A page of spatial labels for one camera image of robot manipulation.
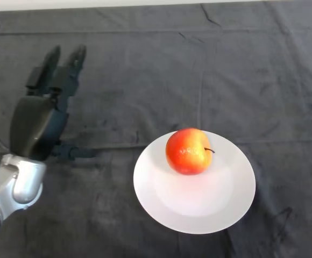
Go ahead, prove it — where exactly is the black cloth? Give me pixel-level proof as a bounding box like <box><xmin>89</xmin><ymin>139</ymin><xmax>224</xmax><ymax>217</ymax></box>
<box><xmin>0</xmin><ymin>2</ymin><xmax>312</xmax><ymax>258</ymax></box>

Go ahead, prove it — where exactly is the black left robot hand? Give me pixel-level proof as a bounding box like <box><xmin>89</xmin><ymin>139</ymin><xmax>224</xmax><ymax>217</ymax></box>
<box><xmin>9</xmin><ymin>44</ymin><xmax>98</xmax><ymax>162</ymax></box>

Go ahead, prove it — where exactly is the white round plate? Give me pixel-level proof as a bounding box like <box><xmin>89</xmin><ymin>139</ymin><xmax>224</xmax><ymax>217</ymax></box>
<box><xmin>133</xmin><ymin>130</ymin><xmax>256</xmax><ymax>234</ymax></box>

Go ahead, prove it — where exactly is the red yellow apple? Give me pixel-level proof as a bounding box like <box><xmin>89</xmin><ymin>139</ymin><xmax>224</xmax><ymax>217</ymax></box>
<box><xmin>165</xmin><ymin>128</ymin><xmax>216</xmax><ymax>176</ymax></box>

